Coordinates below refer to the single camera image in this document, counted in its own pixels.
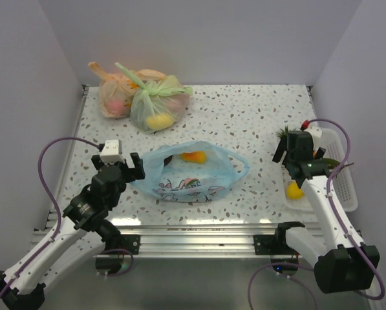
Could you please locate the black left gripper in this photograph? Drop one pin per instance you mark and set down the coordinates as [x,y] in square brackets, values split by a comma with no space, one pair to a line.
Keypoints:
[134,173]

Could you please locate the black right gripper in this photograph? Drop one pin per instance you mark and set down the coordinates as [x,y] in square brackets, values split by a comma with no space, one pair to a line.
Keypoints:
[282,147]

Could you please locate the yellow toy pear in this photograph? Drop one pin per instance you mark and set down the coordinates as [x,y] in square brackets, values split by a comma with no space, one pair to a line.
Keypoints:
[293,192]

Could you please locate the blue printed plastic bag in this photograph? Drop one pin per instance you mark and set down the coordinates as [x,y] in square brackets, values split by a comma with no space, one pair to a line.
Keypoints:
[168,178]

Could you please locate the toy pineapple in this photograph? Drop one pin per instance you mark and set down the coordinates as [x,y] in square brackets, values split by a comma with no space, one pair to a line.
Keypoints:
[331,163]

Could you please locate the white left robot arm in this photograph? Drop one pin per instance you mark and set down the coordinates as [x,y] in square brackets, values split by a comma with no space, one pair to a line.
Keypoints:
[23,285]

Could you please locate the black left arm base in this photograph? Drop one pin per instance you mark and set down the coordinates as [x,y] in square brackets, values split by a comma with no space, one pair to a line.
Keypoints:
[116,257]

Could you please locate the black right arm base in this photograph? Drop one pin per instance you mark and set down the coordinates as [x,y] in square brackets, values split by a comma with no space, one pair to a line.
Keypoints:
[274,245]

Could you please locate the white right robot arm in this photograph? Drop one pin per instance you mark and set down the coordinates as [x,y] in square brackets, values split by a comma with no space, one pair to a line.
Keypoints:
[342,262]

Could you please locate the pink fruit in orange bag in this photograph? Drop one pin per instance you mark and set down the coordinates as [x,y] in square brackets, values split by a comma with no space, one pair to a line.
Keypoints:
[116,107]

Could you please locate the yellow fruit in green bag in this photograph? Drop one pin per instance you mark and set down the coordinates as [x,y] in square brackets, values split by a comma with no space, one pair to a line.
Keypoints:
[159,121]

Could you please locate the orange knotted plastic bag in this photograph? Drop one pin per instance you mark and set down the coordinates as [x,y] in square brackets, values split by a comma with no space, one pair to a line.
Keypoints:
[113,85]

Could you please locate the green knotted plastic bag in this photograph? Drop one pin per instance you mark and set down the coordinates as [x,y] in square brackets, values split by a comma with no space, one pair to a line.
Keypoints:
[156,95]

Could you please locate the orange toy mango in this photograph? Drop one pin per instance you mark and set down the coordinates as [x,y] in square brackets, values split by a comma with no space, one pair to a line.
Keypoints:
[194,157]

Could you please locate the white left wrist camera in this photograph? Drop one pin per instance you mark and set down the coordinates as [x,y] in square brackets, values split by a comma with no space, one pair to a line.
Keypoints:
[112,152]

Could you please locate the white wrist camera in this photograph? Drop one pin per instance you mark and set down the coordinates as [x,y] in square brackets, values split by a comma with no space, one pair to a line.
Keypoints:
[112,152]
[315,132]

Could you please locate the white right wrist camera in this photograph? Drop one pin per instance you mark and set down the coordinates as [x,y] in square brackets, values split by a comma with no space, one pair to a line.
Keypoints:
[315,132]

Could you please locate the aluminium table edge rail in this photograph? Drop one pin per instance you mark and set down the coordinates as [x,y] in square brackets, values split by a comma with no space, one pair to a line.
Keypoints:
[66,152]

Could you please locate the aluminium front mounting rail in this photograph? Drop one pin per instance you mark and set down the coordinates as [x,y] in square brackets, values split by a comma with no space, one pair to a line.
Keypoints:
[196,241]

